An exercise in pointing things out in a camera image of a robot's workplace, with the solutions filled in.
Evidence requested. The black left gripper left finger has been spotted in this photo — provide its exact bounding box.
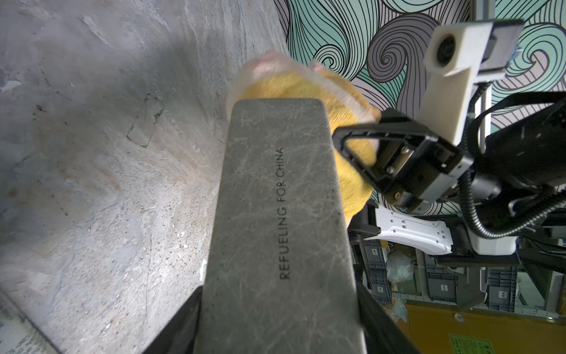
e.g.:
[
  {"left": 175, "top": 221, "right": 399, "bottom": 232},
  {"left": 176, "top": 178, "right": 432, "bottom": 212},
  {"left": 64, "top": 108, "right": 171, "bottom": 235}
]
[{"left": 143, "top": 286, "right": 203, "bottom": 354}]

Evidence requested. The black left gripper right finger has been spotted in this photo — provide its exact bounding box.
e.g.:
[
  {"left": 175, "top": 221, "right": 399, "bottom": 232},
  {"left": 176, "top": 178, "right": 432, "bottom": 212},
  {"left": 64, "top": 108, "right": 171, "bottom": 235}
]
[{"left": 356, "top": 281, "right": 419, "bottom": 354}]

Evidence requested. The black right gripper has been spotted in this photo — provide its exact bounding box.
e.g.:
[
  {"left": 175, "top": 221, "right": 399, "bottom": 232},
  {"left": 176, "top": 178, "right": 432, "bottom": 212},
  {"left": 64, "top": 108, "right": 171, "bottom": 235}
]
[{"left": 333, "top": 109, "right": 502, "bottom": 214}]

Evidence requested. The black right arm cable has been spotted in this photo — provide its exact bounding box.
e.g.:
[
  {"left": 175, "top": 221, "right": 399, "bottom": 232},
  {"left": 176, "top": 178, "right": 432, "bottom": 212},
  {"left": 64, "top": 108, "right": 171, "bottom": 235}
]
[{"left": 457, "top": 90, "right": 566, "bottom": 240}]

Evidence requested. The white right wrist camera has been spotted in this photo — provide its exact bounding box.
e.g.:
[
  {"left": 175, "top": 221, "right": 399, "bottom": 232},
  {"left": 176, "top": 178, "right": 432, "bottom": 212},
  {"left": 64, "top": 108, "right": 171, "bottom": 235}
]
[{"left": 417, "top": 19, "right": 525, "bottom": 145}]

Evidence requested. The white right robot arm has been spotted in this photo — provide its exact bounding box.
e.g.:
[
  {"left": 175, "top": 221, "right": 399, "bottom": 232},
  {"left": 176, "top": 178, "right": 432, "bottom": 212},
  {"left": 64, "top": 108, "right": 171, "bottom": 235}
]
[{"left": 333, "top": 91, "right": 565, "bottom": 267}]

